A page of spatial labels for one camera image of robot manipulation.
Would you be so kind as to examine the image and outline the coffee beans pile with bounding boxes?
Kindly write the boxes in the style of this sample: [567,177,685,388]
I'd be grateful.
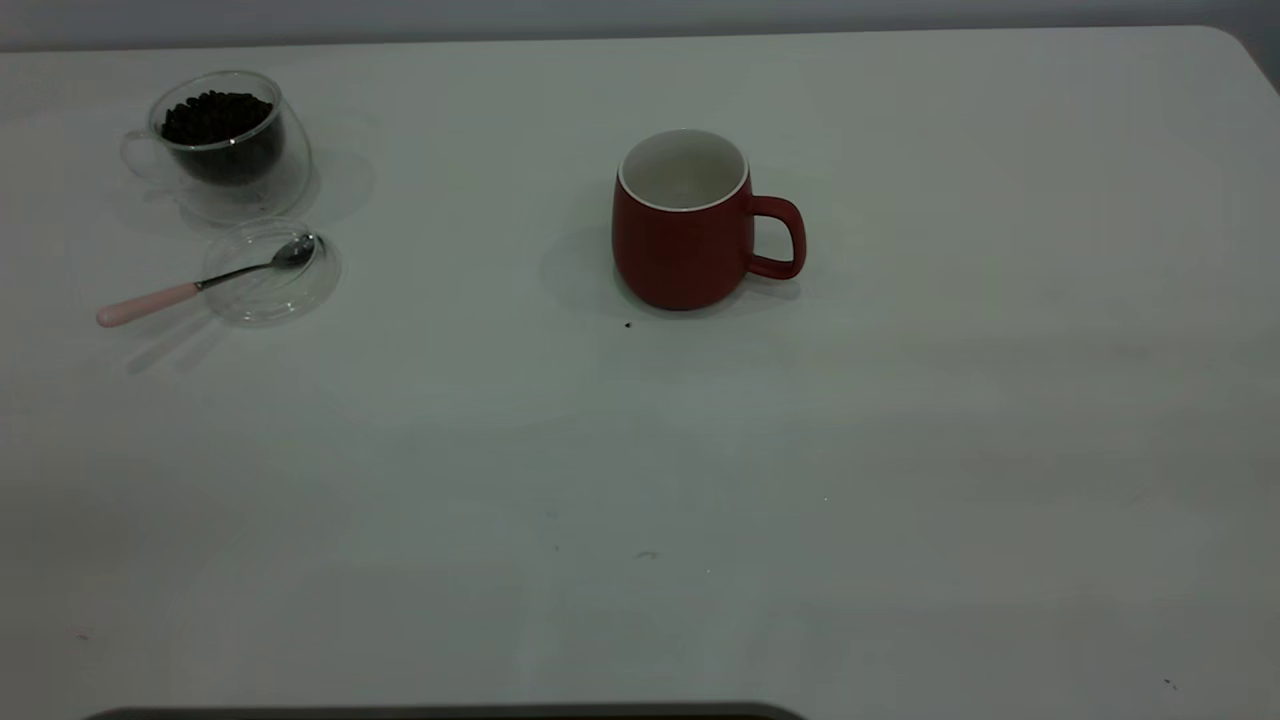
[160,90,284,186]

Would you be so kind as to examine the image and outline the clear round glass dish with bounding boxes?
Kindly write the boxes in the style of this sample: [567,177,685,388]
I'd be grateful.
[200,218,343,327]

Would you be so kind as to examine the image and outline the pink handled metal spoon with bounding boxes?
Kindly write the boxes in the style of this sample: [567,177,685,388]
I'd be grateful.
[96,234,319,329]

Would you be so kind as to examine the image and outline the clear glass cup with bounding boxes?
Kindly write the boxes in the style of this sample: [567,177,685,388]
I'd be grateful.
[120,68,313,226]

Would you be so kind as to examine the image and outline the red ceramic mug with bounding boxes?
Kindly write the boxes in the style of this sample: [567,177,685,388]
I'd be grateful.
[611,127,807,311]

